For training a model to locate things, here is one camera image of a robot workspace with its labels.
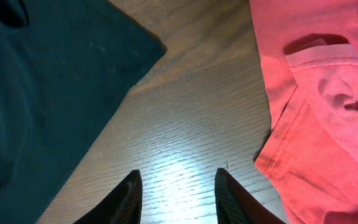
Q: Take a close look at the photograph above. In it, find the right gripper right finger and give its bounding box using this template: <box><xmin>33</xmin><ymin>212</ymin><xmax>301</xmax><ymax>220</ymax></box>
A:
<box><xmin>214</xmin><ymin>168</ymin><xmax>284</xmax><ymax>224</ymax></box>

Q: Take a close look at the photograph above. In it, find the black t-shirt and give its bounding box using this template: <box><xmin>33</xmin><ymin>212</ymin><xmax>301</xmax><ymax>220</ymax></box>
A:
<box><xmin>0</xmin><ymin>0</ymin><xmax>166</xmax><ymax>223</ymax></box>

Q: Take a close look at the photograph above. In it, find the red t-shirt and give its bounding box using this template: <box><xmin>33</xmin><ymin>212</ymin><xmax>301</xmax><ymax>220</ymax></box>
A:
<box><xmin>250</xmin><ymin>0</ymin><xmax>358</xmax><ymax>223</ymax></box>

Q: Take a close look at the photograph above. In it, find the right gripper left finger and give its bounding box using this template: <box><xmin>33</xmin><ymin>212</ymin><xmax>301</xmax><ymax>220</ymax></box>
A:
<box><xmin>74</xmin><ymin>170</ymin><xmax>142</xmax><ymax>224</ymax></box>

